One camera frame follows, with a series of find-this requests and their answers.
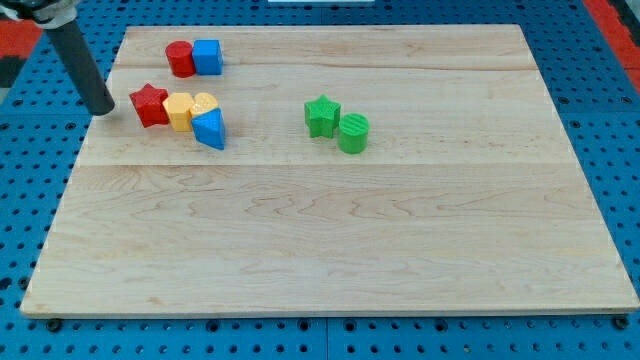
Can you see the red star block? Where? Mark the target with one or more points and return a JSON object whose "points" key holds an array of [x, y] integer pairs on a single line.
{"points": [[148, 104]]}

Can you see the green cylinder block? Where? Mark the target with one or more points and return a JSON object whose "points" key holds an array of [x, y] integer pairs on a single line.
{"points": [[353, 133]]}

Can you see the green star block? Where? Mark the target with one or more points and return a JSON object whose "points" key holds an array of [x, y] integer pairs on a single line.
{"points": [[322, 116]]}

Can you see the wooden board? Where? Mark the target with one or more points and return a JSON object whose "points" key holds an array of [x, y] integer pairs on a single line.
{"points": [[468, 199]]}

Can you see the red cylinder block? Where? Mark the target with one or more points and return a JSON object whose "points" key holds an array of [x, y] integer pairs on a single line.
{"points": [[179, 57]]}

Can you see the yellow heart block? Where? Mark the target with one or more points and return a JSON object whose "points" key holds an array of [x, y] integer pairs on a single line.
{"points": [[203, 103]]}

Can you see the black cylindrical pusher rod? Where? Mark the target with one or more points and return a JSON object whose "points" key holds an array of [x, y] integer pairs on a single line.
{"points": [[75, 55]]}

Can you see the blue cube block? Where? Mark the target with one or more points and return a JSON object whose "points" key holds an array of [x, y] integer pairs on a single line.
{"points": [[207, 57]]}

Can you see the blue triangle block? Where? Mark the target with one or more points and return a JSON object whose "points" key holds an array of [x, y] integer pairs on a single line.
{"points": [[209, 129]]}

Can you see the yellow hexagon block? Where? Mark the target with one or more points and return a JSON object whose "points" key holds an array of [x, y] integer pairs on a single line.
{"points": [[178, 108]]}

